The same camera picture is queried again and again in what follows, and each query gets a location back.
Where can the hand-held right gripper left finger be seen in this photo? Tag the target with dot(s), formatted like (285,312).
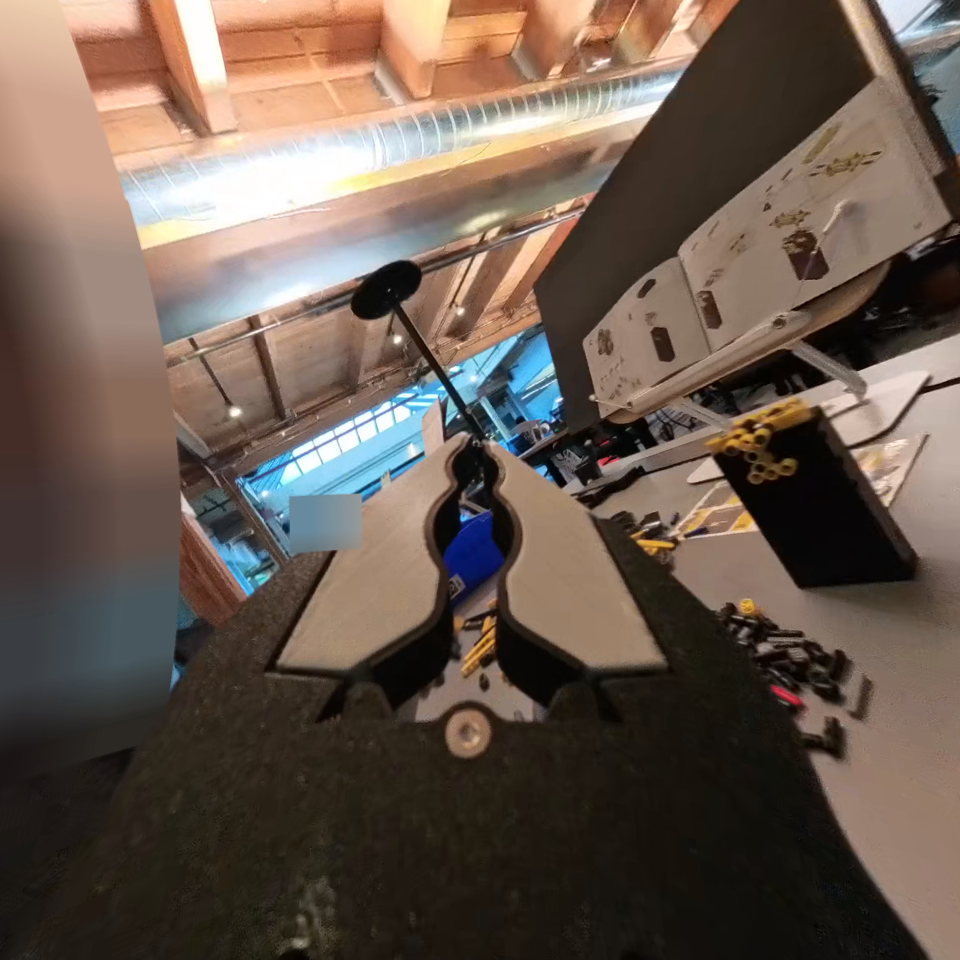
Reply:
(375,592)

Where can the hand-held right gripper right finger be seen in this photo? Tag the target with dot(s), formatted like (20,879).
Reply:
(577,592)

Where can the pile of mixed toy bricks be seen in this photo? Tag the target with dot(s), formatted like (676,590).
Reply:
(651,544)

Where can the blue storage bin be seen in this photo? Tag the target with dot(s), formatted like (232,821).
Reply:
(472,551)

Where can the pile of black red pins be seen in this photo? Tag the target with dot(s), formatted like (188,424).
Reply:
(780,652)

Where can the black brick tower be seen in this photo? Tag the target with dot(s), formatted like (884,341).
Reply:
(817,517)

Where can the black disc stand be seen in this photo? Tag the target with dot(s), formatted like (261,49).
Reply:
(386,289)

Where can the printed paper sheet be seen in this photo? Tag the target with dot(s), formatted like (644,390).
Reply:
(889,457)

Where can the dark grey desk divider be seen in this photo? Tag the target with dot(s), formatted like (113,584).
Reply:
(675,187)

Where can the open instruction booklet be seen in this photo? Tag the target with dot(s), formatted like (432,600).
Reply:
(847,195)

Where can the metal air duct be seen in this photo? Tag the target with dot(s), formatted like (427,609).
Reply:
(315,165)

